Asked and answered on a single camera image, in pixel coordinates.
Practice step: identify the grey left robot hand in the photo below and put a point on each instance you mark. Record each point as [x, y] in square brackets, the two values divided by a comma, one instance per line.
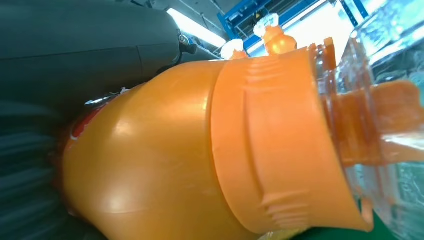
[82, 43]

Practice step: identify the orange detergent bottle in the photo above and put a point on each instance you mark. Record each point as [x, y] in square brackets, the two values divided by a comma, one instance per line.
[278, 41]
[198, 149]
[233, 51]

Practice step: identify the long ceiling light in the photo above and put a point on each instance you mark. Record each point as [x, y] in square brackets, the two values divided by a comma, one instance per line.
[195, 28]

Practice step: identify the blue metal rack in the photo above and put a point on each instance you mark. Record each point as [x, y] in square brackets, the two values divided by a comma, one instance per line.
[245, 16]

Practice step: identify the green table mat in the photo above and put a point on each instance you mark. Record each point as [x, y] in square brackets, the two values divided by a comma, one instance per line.
[331, 233]

